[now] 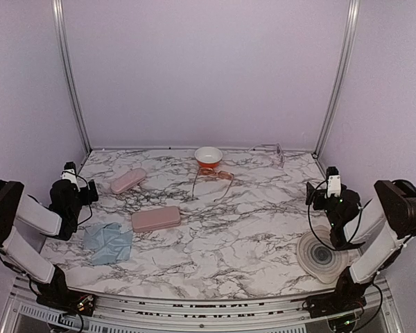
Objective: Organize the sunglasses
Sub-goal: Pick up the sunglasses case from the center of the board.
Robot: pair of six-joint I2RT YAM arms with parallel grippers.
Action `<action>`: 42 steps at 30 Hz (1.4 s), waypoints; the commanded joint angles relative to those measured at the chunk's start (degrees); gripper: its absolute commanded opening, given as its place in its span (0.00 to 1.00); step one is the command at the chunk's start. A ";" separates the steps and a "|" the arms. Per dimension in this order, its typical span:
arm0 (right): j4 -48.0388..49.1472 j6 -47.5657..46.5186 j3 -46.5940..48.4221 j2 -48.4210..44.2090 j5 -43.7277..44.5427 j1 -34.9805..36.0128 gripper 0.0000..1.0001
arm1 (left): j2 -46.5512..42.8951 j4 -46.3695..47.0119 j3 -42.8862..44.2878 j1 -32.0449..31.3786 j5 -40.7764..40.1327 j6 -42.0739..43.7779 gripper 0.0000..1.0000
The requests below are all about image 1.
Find pink hard glasses case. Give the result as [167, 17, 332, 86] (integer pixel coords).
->
[131, 206, 181, 233]

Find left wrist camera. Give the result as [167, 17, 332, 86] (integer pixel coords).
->
[61, 162, 78, 186]

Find aluminium frame post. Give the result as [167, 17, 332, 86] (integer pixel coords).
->
[313, 0, 361, 159]
[51, 0, 92, 155]

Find grey swirl ceramic plate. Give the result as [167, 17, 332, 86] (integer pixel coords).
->
[297, 225, 349, 284]

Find orange white bowl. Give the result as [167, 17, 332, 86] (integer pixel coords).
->
[194, 146, 223, 169]

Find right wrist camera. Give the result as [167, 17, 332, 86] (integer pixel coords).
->
[326, 166, 342, 198]

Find light blue cleaning cloth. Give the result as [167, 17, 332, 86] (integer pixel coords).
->
[83, 223, 133, 266]

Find left aluminium frame post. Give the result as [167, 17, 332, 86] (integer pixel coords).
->
[51, 0, 92, 155]

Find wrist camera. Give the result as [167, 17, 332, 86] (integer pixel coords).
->
[326, 166, 342, 198]
[61, 162, 78, 186]

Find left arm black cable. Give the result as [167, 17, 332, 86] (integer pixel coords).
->
[74, 175, 94, 226]

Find pink soft glasses case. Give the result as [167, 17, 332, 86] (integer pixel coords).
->
[110, 168, 146, 194]

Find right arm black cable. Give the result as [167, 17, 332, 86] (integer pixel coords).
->
[306, 183, 374, 250]

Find front aluminium rail base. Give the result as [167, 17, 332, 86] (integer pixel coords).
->
[0, 277, 404, 332]

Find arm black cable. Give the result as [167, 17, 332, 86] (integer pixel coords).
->
[306, 183, 374, 250]
[74, 175, 94, 226]

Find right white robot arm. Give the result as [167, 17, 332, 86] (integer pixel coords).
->
[304, 176, 416, 318]

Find pink transparent sunglasses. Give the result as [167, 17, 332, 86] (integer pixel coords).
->
[191, 167, 235, 202]

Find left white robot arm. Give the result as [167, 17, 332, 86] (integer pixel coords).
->
[0, 179, 96, 316]

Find right aluminium frame post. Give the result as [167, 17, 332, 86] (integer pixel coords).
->
[313, 0, 361, 159]

